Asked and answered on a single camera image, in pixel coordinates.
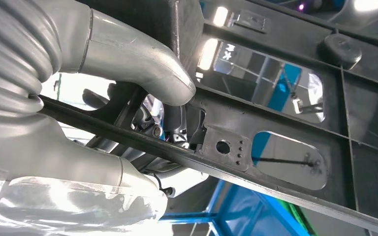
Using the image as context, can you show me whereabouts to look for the blue metal shelf rack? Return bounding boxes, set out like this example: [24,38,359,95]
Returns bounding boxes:
[158,178,307,236]

